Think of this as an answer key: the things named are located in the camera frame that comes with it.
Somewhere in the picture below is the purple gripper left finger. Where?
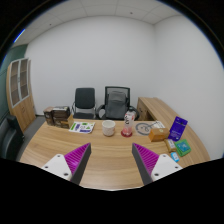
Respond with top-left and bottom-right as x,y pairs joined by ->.
40,142 -> 92,185

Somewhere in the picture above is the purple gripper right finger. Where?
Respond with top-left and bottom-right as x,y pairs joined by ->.
131,142 -> 184,186

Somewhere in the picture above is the clear bottle pink drink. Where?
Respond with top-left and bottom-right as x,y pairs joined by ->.
122,110 -> 135,134

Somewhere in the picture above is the orange cardboard box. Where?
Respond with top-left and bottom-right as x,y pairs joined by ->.
149,128 -> 170,142

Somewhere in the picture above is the small blue white packet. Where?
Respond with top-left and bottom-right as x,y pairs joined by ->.
171,152 -> 179,162

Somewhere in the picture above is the small tan box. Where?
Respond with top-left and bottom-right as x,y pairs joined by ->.
164,139 -> 176,153

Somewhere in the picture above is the red round coaster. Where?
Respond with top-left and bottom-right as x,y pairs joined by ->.
121,131 -> 133,137

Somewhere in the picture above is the round grey patterned plate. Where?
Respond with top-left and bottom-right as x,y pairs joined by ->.
135,121 -> 156,136

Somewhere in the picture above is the green white leaflet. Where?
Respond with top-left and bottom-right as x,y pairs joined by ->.
69,121 -> 95,133

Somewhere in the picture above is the green flat box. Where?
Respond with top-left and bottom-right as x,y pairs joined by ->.
175,139 -> 191,157

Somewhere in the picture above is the white paper cup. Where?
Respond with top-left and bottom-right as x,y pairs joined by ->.
102,120 -> 115,137

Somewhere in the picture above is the purple standing booklet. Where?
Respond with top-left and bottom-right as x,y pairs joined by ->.
168,116 -> 188,141

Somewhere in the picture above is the dark brown box stack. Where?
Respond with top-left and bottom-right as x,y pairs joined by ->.
53,106 -> 73,129

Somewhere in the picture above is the wooden side desk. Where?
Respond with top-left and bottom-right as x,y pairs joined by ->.
137,97 -> 177,127

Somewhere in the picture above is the black visitor chair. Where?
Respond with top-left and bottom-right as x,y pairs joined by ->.
72,88 -> 96,119

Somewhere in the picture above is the small brown box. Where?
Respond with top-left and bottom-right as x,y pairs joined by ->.
43,107 -> 54,126

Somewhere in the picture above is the grey mesh office chair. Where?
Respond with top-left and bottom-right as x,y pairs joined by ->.
96,86 -> 140,120

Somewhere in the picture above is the black leather chair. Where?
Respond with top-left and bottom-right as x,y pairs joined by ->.
0,115 -> 24,161

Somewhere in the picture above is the wooden glass-door cabinet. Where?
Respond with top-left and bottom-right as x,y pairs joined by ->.
6,58 -> 36,131

